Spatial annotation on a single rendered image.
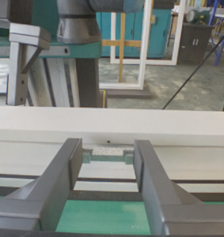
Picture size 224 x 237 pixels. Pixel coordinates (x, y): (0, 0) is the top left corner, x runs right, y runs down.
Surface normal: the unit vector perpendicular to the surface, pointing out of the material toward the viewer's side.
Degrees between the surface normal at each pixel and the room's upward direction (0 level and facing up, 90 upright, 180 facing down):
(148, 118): 0
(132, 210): 0
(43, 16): 90
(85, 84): 90
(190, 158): 90
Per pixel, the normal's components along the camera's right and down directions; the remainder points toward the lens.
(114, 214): 0.02, -0.81
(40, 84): 0.00, 0.58
